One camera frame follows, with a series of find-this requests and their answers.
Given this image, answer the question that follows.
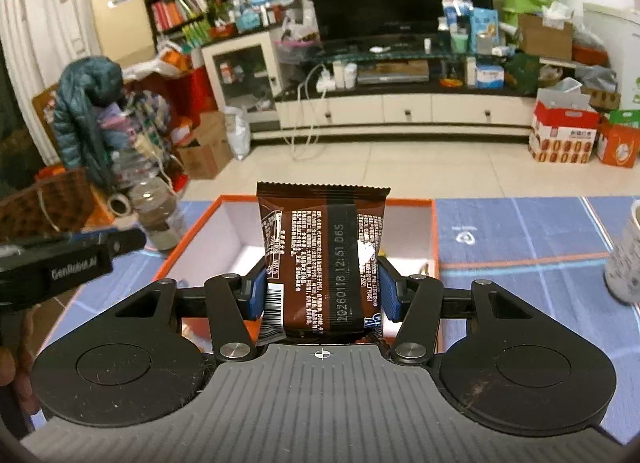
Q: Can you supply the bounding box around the red box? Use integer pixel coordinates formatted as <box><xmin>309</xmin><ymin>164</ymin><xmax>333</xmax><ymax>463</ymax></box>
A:
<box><xmin>165</xmin><ymin>68</ymin><xmax>218</xmax><ymax>118</ymax></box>

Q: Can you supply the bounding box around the brown cardboard box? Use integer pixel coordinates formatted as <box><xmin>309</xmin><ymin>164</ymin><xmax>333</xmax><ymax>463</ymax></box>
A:
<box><xmin>517</xmin><ymin>13</ymin><xmax>575</xmax><ymax>61</ymax></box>

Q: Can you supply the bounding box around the blue plaid tablecloth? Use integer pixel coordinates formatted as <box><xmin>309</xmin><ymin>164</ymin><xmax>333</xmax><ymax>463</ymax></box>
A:
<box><xmin>30</xmin><ymin>195</ymin><xmax>640</xmax><ymax>444</ymax></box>

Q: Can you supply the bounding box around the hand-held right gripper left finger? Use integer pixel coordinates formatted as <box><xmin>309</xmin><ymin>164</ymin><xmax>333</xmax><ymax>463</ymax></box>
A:
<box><xmin>107</xmin><ymin>263</ymin><xmax>267</xmax><ymax>363</ymax></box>

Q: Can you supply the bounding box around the white curtain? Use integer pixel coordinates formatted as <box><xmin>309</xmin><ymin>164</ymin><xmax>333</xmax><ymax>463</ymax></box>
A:
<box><xmin>0</xmin><ymin>0</ymin><xmax>103</xmax><ymax>164</ymax></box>

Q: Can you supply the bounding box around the glass jar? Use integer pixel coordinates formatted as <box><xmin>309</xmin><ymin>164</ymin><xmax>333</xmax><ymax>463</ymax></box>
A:
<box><xmin>131</xmin><ymin>178</ymin><xmax>187</xmax><ymax>251</ymax></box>

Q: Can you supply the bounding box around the blue and white tissue box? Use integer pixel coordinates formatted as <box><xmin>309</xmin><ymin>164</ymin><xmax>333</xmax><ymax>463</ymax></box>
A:
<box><xmin>475</xmin><ymin>63</ymin><xmax>506</xmax><ymax>88</ymax></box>

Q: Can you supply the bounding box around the dark brown wafer packet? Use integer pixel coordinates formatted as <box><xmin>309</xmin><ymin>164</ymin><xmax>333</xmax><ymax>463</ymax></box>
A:
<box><xmin>256</xmin><ymin>181</ymin><xmax>392</xmax><ymax>346</ymax></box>

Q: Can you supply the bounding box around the light blue carton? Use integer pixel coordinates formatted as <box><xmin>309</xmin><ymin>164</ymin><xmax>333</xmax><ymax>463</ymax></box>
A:
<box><xmin>470</xmin><ymin>8</ymin><xmax>501</xmax><ymax>54</ymax></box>

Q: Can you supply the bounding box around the open cardboard box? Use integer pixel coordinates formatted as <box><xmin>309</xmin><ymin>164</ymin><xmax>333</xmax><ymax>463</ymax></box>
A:
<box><xmin>177</xmin><ymin>110</ymin><xmax>233</xmax><ymax>178</ymax></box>

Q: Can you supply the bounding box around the white plastic bag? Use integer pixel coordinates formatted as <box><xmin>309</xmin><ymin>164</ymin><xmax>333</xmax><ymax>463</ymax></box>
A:
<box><xmin>222</xmin><ymin>105</ymin><xmax>252</xmax><ymax>161</ymax></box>

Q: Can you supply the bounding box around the silver media player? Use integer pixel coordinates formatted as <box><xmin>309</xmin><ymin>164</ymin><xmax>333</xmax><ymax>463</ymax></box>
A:
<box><xmin>357</xmin><ymin>60</ymin><xmax>431</xmax><ymax>84</ymax></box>

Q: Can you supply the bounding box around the white patterned mug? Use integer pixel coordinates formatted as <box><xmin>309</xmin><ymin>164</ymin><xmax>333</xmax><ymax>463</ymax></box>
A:
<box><xmin>604</xmin><ymin>203</ymin><xmax>640</xmax><ymax>305</ymax></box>

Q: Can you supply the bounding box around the orange cardboard box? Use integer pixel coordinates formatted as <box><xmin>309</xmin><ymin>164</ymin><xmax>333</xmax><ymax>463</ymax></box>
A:
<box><xmin>151</xmin><ymin>194</ymin><xmax>442</xmax><ymax>356</ymax></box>

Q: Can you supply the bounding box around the white chest freezer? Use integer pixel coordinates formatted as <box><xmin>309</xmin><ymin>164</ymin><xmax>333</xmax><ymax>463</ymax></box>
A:
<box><xmin>582</xmin><ymin>3</ymin><xmax>640</xmax><ymax>111</ymax></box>

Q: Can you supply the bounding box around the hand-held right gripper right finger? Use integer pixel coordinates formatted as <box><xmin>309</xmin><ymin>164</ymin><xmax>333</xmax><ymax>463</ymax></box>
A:
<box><xmin>377</xmin><ymin>255</ymin><xmax>538</xmax><ymax>366</ymax></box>

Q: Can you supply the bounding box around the white glass door cabinet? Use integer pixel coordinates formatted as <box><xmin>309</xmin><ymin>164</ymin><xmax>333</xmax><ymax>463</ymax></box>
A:
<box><xmin>201</xmin><ymin>32</ymin><xmax>283</xmax><ymax>134</ymax></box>

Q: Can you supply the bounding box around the dark green bag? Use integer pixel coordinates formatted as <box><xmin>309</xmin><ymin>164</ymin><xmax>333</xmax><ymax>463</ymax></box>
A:
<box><xmin>505</xmin><ymin>52</ymin><xmax>541</xmax><ymax>96</ymax></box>

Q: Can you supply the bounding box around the brown wicker basket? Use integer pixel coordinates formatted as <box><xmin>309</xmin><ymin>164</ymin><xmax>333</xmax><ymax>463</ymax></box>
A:
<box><xmin>0</xmin><ymin>168</ymin><xmax>101</xmax><ymax>244</ymax></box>

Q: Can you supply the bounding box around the standing air conditioner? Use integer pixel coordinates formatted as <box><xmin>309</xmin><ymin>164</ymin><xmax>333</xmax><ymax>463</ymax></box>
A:
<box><xmin>89</xmin><ymin>0</ymin><xmax>153</xmax><ymax>61</ymax></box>

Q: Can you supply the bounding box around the translucent plastic bag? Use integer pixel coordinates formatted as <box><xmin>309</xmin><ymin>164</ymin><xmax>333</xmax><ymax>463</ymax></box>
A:
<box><xmin>277</xmin><ymin>18</ymin><xmax>321</xmax><ymax>64</ymax></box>

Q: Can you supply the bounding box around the teal down jacket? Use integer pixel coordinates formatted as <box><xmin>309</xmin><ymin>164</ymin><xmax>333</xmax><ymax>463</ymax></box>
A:
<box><xmin>52</xmin><ymin>57</ymin><xmax>124</xmax><ymax>194</ymax></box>

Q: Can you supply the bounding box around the roll of tape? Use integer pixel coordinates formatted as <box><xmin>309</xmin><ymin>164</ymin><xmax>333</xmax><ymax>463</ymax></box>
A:
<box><xmin>107</xmin><ymin>193</ymin><xmax>133</xmax><ymax>216</ymax></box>

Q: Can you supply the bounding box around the red and white carton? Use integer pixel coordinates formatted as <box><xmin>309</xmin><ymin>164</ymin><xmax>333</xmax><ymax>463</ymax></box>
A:
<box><xmin>528</xmin><ymin>78</ymin><xmax>601</xmax><ymax>164</ymax></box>

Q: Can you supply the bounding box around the white TV cabinet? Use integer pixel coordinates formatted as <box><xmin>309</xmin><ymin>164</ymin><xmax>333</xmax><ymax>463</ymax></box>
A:
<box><xmin>275</xmin><ymin>50</ymin><xmax>538</xmax><ymax>144</ymax></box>

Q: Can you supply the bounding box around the green and orange carton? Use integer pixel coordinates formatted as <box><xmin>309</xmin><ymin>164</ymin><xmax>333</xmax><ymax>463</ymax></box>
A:
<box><xmin>597</xmin><ymin>110</ymin><xmax>640</xmax><ymax>168</ymax></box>

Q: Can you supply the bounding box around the person's left hand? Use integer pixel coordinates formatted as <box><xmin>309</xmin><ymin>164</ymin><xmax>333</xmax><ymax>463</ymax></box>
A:
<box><xmin>15</xmin><ymin>308</ymin><xmax>43</xmax><ymax>416</ymax></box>

